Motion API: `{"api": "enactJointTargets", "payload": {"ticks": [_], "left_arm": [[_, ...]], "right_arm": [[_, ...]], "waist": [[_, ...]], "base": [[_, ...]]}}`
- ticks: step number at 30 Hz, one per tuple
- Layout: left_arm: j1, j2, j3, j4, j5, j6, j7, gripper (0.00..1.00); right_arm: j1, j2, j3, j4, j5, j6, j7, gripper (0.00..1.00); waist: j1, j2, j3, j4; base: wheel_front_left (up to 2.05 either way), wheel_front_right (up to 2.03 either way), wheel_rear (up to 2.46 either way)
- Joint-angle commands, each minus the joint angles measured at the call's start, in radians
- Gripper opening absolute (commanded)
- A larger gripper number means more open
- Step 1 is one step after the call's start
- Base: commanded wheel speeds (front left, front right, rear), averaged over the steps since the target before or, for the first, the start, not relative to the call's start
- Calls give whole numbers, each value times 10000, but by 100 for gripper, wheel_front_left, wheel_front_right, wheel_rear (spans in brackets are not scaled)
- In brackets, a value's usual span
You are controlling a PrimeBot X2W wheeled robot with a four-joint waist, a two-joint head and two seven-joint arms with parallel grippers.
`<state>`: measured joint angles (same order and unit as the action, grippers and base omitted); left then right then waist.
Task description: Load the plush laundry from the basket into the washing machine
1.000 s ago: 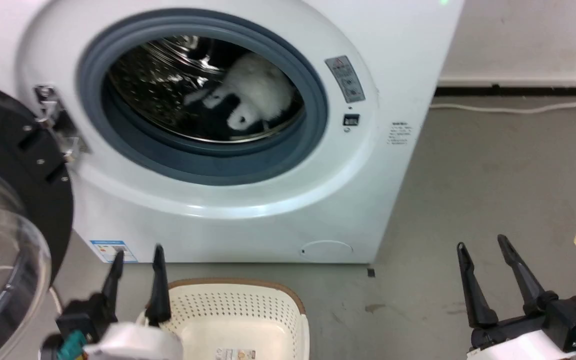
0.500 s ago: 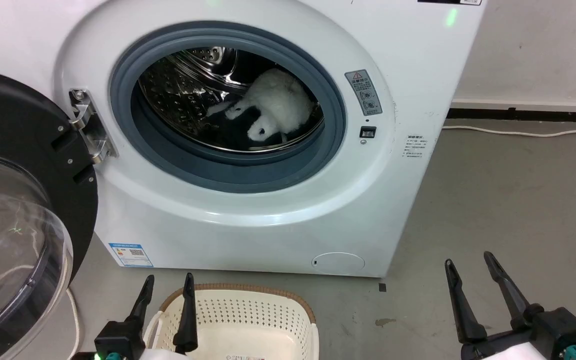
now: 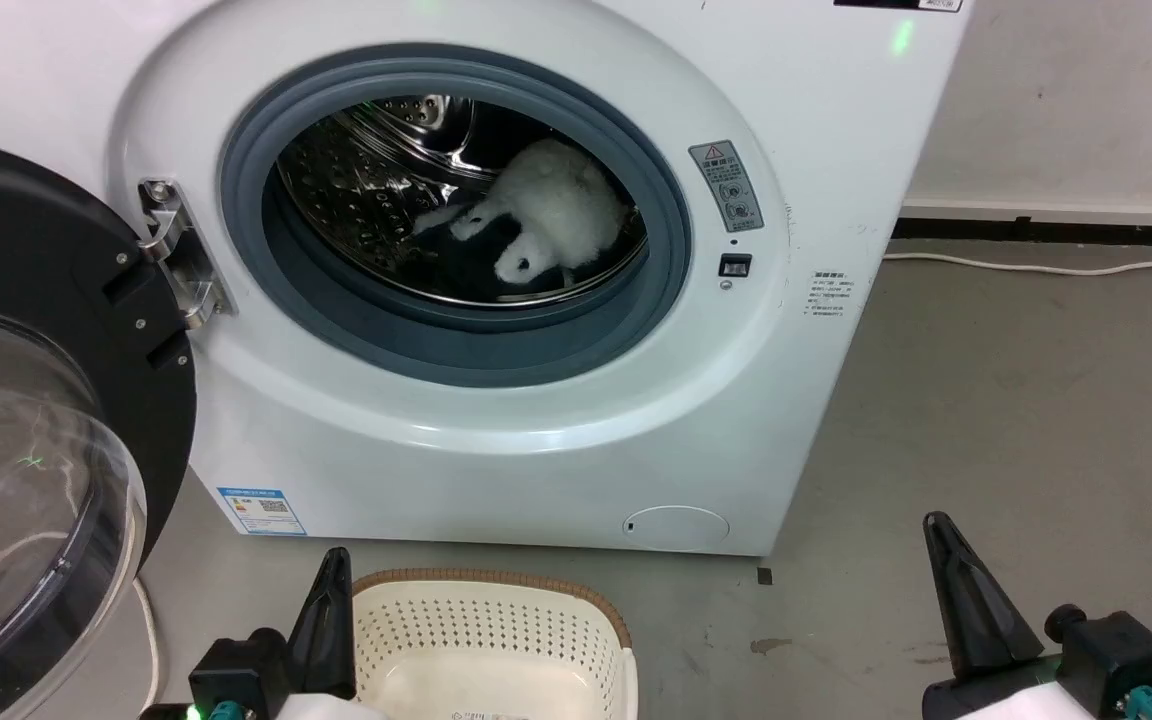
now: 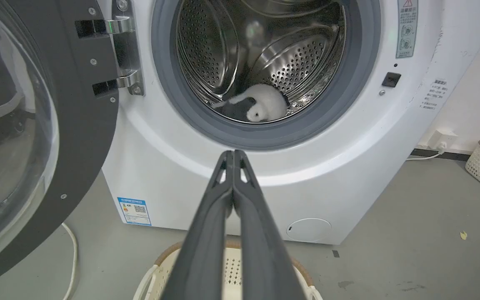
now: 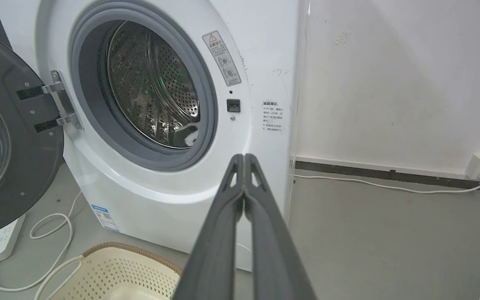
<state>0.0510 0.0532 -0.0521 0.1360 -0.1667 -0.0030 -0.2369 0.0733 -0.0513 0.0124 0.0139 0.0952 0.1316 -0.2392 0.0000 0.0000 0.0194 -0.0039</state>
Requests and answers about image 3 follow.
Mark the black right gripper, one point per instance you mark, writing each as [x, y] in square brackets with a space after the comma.
[1126, 670]

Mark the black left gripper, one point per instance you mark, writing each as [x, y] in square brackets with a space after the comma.
[236, 680]

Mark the cream plastic laundry basket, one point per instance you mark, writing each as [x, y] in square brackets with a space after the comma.
[486, 640]

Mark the white front-load washing machine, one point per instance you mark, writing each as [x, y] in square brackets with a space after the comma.
[536, 480]

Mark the white fluffy plush toy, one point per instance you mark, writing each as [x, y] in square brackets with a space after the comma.
[556, 200]

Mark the blue energy label sticker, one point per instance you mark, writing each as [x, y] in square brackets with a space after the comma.
[261, 511]

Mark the round white filter cover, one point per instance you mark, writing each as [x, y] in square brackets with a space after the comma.
[676, 526]

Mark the grey rubber door gasket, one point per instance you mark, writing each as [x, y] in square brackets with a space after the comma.
[456, 345]

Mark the printed text label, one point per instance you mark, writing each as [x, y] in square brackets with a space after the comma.
[831, 293]

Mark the black baseboard strip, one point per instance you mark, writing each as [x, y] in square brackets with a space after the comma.
[1036, 232]

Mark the dark navy cloth item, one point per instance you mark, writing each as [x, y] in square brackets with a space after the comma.
[466, 265]

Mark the chrome door hinge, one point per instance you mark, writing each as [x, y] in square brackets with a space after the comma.
[176, 250]

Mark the black door latch socket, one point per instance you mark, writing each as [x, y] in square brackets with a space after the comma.
[735, 265]

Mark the stainless steel washer drum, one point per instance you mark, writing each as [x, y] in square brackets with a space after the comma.
[356, 200]

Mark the black washer door with glass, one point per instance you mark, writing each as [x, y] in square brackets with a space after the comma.
[36, 250]

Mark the grey warning sticker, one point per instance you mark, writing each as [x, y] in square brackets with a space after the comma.
[727, 186]

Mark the black washer control panel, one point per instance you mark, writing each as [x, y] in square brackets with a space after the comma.
[896, 4]

